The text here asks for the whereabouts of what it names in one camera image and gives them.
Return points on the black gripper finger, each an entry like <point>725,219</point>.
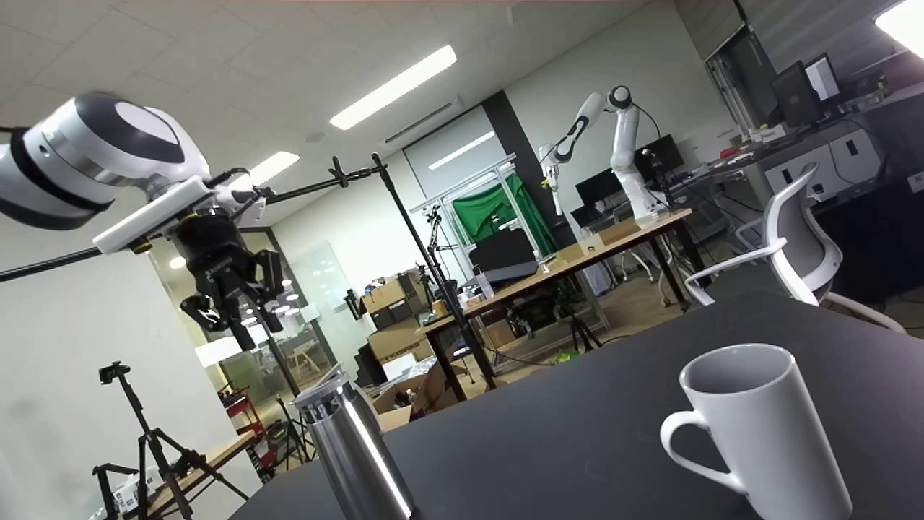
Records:
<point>271,314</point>
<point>240,332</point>

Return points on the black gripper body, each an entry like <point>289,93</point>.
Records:
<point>226,273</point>

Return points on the stainless steel flask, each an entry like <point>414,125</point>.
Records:
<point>357,459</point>

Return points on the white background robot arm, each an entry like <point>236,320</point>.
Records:
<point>621,157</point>

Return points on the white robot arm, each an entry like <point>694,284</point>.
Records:
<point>67,169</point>

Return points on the cardboard box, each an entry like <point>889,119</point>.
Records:
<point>401,342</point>

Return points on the black computer monitor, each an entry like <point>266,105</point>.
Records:
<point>503,257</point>

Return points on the green screen cloth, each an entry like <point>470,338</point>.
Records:
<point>483,215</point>

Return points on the ceiling light panel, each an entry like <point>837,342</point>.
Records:
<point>396,88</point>

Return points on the long wooden table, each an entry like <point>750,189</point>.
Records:
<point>567,261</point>

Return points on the white ceramic mug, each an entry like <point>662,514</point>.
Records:
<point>764,421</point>

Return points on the white office chair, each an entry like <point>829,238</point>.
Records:
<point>798,252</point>

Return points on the black camera tripod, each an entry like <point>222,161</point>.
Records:
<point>170,475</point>

